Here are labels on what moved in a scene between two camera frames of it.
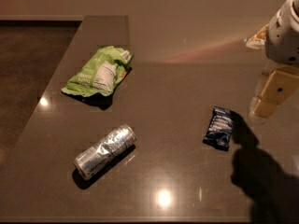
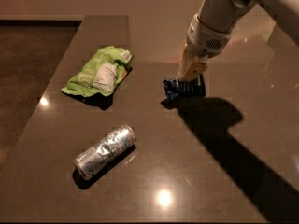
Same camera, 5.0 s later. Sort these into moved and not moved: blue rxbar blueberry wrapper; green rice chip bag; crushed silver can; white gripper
Moved: white gripper; blue rxbar blueberry wrapper
Not moved: crushed silver can; green rice chip bag
